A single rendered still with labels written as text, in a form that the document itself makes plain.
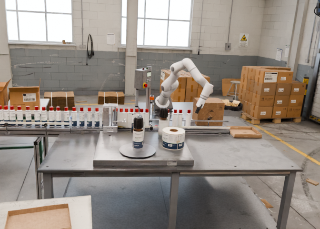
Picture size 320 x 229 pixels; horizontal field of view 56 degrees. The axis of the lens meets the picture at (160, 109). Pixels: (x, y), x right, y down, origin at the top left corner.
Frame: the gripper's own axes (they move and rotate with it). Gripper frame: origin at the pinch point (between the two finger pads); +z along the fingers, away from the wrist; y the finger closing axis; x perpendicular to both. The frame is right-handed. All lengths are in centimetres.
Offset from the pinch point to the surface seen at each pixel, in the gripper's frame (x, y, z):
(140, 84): -65, 0, -4
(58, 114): -129, 1, 53
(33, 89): -176, -91, 67
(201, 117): 13.9, -17.8, 7.6
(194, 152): -4, 51, 26
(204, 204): 34, 40, 78
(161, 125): -37, 31, 19
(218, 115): 30.9, -17.9, -1.3
